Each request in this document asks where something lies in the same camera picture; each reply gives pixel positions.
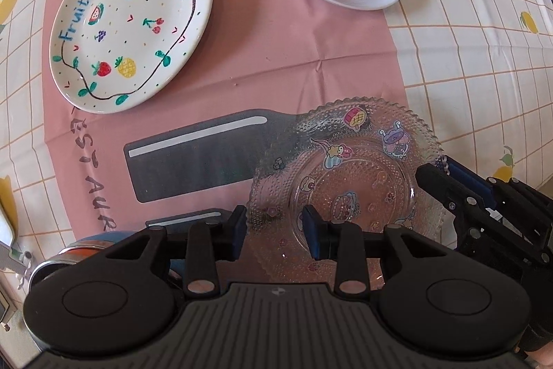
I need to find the clear glass sticker plate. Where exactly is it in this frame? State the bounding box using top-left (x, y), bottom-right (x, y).
top-left (247, 98), bottom-right (445, 284)

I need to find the stainless steel bowl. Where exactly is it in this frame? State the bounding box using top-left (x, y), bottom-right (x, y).
top-left (30, 230), bottom-right (183, 292)

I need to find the checked lemon tablecloth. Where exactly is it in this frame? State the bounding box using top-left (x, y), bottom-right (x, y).
top-left (1, 0), bottom-right (552, 261)

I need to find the white fruity painted plate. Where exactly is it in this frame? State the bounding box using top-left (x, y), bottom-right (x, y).
top-left (49, 0), bottom-right (213, 114)

